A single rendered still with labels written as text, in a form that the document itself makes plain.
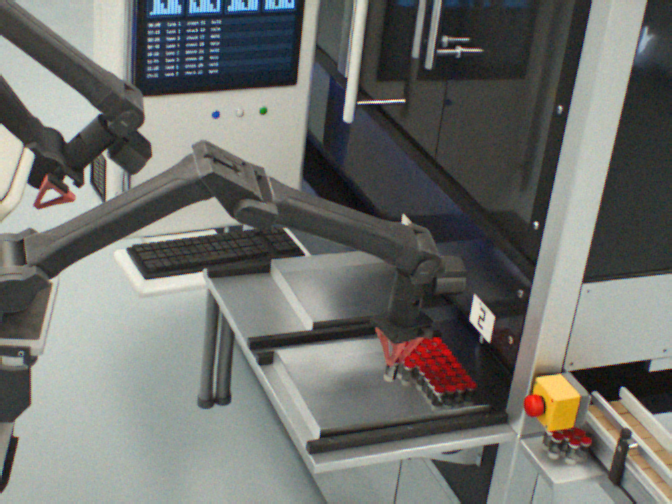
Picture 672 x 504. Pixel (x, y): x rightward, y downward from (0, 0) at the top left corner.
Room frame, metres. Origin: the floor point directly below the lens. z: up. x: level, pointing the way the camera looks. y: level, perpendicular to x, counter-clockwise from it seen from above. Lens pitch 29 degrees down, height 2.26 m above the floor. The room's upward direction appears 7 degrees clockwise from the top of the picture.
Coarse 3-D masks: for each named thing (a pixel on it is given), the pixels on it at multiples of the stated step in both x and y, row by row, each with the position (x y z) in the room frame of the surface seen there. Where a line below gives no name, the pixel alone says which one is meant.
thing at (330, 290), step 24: (288, 264) 2.41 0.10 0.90; (312, 264) 2.43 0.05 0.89; (336, 264) 2.45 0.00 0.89; (360, 264) 2.48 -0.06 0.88; (384, 264) 2.49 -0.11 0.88; (288, 288) 2.29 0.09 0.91; (312, 288) 2.35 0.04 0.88; (336, 288) 2.36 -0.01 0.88; (360, 288) 2.37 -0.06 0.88; (384, 288) 2.38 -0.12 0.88; (312, 312) 2.25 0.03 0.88; (336, 312) 2.26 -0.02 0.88; (360, 312) 2.27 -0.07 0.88; (432, 312) 2.27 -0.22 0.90; (456, 312) 2.30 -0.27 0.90
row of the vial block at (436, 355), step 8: (424, 344) 2.11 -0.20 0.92; (432, 352) 2.08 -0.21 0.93; (440, 360) 2.05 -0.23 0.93; (448, 368) 2.03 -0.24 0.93; (448, 376) 2.01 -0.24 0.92; (456, 384) 1.98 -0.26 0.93; (464, 384) 1.98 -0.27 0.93; (456, 392) 1.97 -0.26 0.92; (464, 392) 1.97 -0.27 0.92; (456, 400) 1.96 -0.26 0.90
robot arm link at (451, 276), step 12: (420, 264) 1.88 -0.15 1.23; (432, 264) 1.89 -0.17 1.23; (444, 264) 1.95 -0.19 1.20; (456, 264) 1.96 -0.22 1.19; (420, 276) 1.89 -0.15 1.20; (432, 276) 1.90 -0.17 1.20; (444, 276) 1.94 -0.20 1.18; (456, 276) 1.95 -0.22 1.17; (444, 288) 1.94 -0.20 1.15; (456, 288) 1.95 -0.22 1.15
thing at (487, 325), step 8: (472, 304) 2.11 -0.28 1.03; (480, 304) 2.09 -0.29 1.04; (472, 312) 2.11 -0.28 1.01; (480, 312) 2.08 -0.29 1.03; (488, 312) 2.06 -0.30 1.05; (472, 320) 2.10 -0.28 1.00; (480, 320) 2.08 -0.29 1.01; (488, 320) 2.05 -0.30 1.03; (480, 328) 2.07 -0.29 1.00; (488, 328) 2.05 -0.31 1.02; (488, 336) 2.04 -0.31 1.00
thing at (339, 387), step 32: (288, 352) 2.05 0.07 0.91; (320, 352) 2.08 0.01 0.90; (352, 352) 2.10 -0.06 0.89; (288, 384) 1.96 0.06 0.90; (320, 384) 1.99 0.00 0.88; (352, 384) 2.00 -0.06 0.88; (384, 384) 2.01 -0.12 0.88; (320, 416) 1.89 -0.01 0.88; (352, 416) 1.90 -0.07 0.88; (384, 416) 1.91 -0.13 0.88; (416, 416) 1.88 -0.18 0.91; (448, 416) 1.91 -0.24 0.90
